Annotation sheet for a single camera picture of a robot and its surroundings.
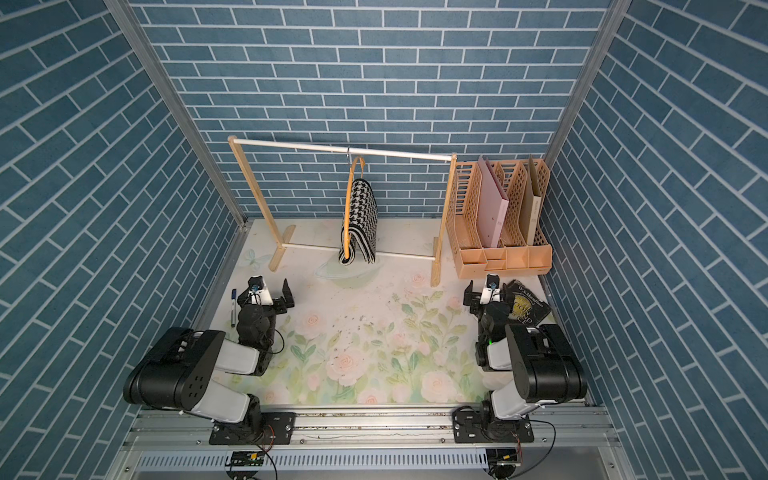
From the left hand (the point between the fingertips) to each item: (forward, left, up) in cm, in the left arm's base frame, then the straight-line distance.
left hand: (277, 281), depth 88 cm
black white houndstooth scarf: (+12, -26, +13) cm, 32 cm away
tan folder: (+18, -76, +16) cm, 80 cm away
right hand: (0, -65, -1) cm, 65 cm away
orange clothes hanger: (+3, -22, +18) cm, 29 cm away
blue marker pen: (-3, +16, -11) cm, 20 cm away
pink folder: (+17, -64, +17) cm, 69 cm away
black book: (-4, -78, -8) cm, 78 cm away
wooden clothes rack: (+26, +8, -8) cm, 28 cm away
